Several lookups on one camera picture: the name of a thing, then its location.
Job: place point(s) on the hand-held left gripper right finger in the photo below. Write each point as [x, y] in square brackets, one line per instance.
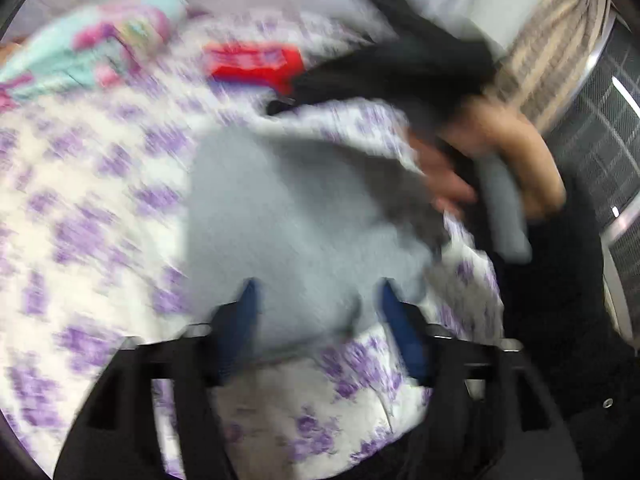
[400, 330]

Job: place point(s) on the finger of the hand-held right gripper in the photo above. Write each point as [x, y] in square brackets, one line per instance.
[315, 90]

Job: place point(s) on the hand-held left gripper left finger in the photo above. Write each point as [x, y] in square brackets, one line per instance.
[245, 325]

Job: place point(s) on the grey sweatpants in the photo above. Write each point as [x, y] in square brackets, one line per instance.
[280, 220]

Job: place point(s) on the person's right hand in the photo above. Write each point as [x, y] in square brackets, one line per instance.
[530, 160]

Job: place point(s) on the folded red shorts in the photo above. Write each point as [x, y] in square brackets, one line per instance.
[250, 62]

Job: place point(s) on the beige striped curtain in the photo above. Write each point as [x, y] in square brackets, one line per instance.
[545, 60]

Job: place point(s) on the dark cloth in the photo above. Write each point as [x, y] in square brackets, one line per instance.
[565, 310]

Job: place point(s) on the window grille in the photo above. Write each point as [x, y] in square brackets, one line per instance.
[600, 125]

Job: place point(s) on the purple floral bedsheet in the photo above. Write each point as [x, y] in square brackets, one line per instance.
[100, 185]

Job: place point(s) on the folded teal floral blanket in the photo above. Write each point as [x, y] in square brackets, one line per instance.
[75, 45]

